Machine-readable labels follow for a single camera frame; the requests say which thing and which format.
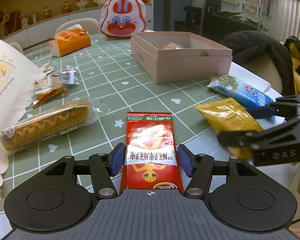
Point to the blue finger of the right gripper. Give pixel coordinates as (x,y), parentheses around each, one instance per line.
(262,112)

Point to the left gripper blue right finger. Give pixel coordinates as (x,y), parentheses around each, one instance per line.
(187,160)

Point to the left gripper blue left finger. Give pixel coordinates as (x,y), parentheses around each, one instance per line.
(115,159)

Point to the yellow snack packet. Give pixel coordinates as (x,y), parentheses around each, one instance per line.
(227,115)

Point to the red snack packet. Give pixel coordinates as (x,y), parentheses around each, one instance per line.
(151,160)

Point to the blue seaweed snack packet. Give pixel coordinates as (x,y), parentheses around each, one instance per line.
(243,93)

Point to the long bread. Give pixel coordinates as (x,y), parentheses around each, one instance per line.
(52,123)

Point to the beige chair with jacket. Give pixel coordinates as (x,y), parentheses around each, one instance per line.
(269,69)

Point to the black jacket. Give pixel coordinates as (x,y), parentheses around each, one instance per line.
(248,44)

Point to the green checkered tablecloth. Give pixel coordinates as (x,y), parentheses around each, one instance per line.
(107,71)

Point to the small silver snack packets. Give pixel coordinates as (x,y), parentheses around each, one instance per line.
(68,75)

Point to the small red orange packet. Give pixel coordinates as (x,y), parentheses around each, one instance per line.
(47,88)

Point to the black fish tank stand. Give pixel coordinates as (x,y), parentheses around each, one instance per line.
(216,18)

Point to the pink cardboard box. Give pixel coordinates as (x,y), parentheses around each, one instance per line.
(200,57)

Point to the wrapped biscuit in box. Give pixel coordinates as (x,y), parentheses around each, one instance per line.
(170,45)

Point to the orange tissue box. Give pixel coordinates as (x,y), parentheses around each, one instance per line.
(69,41)

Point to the beige chair far middle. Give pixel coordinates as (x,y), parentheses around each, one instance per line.
(90,25)

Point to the large cream paper bag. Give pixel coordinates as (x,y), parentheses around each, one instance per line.
(17,74)

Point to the red white bunny bag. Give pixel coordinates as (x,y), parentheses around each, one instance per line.
(121,18)

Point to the beige chair far left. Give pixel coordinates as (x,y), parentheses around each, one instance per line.
(17,46)

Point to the wooden shelf cabinet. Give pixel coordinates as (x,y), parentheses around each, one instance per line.
(32,22)

